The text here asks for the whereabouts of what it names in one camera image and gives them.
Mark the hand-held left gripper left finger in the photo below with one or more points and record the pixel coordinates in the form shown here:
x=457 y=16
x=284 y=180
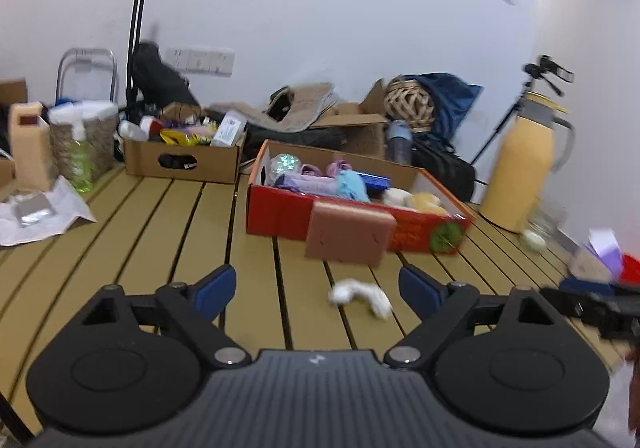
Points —
x=215 y=290

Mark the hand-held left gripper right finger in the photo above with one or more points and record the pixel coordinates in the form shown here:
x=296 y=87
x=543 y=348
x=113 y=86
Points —
x=420 y=290

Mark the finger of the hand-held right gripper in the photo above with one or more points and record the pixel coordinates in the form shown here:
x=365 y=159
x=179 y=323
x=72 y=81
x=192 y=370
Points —
x=587 y=287
x=575 y=305

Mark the white sock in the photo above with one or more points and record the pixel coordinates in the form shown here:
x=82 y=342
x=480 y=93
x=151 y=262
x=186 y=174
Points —
x=357 y=292

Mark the yellow white plush dog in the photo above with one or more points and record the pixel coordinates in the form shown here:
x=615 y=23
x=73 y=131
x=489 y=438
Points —
x=425 y=202

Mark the red cardboard box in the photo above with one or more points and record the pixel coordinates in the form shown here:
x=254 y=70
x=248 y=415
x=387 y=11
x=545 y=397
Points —
x=275 y=218

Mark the blue tissue packet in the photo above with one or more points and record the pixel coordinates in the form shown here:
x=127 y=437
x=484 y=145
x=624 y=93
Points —
x=375 y=179

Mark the light blue plush toy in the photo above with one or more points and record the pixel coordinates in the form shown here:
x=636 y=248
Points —
x=352 y=185

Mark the lilac towel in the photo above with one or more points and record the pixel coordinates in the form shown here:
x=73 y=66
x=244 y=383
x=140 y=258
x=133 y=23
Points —
x=310 y=184

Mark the shiny greenish ball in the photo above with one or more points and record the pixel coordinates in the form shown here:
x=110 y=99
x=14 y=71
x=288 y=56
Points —
x=285 y=164

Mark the pink satin scrunchie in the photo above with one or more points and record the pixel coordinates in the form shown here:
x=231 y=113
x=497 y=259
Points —
x=337 y=166

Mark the purple tissue box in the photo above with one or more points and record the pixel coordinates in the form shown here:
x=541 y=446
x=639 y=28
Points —
x=600 y=258

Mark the red container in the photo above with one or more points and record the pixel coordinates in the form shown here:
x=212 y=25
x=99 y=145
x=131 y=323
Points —
x=631 y=268

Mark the glass cup with candle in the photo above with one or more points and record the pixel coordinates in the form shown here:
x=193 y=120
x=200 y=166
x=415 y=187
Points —
x=532 y=239

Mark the brown sponge block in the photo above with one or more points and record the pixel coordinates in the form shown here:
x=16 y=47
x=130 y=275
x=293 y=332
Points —
x=350 y=233

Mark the yellow thermos jug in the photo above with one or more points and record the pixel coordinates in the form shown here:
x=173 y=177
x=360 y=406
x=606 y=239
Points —
x=520 y=168

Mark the blue water bottle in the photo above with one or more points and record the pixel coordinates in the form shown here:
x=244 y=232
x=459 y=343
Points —
x=399 y=143

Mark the yellow packet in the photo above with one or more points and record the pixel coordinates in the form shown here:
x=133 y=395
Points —
x=182 y=138

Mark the white small carton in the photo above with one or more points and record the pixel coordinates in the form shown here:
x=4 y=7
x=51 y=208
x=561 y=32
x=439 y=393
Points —
x=227 y=128

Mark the open brown cardboard box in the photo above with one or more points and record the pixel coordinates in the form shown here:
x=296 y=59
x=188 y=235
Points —
x=362 y=133

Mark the white plastic wrapper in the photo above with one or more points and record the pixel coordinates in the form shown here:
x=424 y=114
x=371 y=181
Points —
x=65 y=213

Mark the white plastic bottle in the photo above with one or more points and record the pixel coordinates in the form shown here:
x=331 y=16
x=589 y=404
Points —
x=131 y=129

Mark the green spray bottle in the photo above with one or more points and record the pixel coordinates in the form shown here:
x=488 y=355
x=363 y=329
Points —
x=80 y=166

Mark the wicker ball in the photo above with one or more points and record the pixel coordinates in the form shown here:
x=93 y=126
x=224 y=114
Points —
x=407 y=103

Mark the clear grain container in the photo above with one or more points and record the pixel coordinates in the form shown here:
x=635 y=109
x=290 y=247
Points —
x=102 y=138

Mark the dark blue cloth bag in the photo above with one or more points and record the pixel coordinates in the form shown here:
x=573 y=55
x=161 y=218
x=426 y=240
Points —
x=455 y=103

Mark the silver foil packet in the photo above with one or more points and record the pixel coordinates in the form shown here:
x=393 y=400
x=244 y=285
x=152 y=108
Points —
x=35 y=214

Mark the beige cloth bag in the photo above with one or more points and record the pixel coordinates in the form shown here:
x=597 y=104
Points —
x=305 y=103

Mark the black tripod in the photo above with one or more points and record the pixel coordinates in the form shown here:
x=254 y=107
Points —
x=537 y=74

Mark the tan wooden box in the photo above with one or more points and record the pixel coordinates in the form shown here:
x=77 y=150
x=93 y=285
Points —
x=30 y=153

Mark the silver folding stool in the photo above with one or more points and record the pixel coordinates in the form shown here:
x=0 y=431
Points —
x=85 y=53

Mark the black hand trolley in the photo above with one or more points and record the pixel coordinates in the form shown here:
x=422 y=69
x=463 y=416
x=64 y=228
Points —
x=135 y=28

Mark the large brown cardboard box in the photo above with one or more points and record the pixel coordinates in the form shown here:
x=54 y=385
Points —
x=12 y=91

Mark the white wall socket strip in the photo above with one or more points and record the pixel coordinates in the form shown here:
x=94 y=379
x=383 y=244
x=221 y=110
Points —
x=200 y=61

